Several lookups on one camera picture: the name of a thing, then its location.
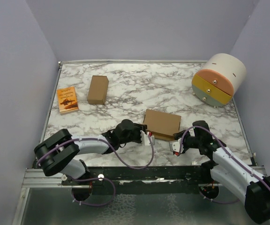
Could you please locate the orange book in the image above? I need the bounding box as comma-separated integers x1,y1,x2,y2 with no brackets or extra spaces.
56,87,79,115

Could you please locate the small folded cardboard box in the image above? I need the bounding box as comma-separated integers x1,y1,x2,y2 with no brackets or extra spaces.
87,75,109,105

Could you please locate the brown cardboard box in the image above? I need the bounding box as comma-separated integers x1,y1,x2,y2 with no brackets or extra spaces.
143,109,181,141

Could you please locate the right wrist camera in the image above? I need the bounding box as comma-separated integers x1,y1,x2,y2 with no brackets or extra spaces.
169,140,180,156

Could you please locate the white cylinder with coloured base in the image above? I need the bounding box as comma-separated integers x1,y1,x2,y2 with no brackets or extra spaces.
192,53,247,107

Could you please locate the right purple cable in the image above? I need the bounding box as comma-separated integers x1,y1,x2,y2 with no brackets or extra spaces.
178,126,270,203

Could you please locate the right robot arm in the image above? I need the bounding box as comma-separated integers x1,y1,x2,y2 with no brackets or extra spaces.
169,120,270,224

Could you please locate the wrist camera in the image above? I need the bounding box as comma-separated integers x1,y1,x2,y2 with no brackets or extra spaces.
141,131,155,146
169,140,180,156

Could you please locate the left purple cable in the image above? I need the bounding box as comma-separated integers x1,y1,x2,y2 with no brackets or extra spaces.
36,135,155,207

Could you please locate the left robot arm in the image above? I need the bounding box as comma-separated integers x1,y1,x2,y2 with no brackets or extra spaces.
34,119,155,185

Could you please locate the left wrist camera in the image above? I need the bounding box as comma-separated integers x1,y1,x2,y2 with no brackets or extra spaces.
141,131,155,146

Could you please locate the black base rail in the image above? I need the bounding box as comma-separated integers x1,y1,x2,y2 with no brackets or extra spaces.
62,166,219,199

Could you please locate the purple cable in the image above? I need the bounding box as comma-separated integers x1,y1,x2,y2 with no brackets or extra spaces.
178,126,270,203
36,135,155,207

